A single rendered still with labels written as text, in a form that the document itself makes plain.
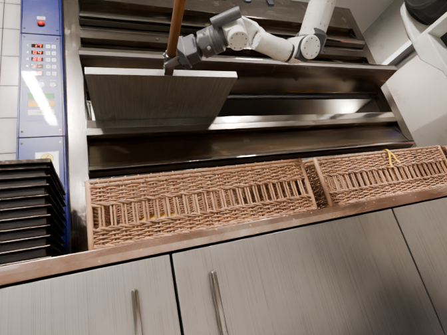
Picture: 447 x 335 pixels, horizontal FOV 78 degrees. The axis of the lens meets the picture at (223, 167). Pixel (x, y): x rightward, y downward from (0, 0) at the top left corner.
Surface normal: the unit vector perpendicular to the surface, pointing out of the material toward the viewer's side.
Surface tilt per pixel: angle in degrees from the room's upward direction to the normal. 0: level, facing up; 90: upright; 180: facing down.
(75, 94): 90
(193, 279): 90
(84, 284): 90
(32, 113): 90
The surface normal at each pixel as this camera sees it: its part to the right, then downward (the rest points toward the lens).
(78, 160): 0.30, -0.37
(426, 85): -0.92, 0.08
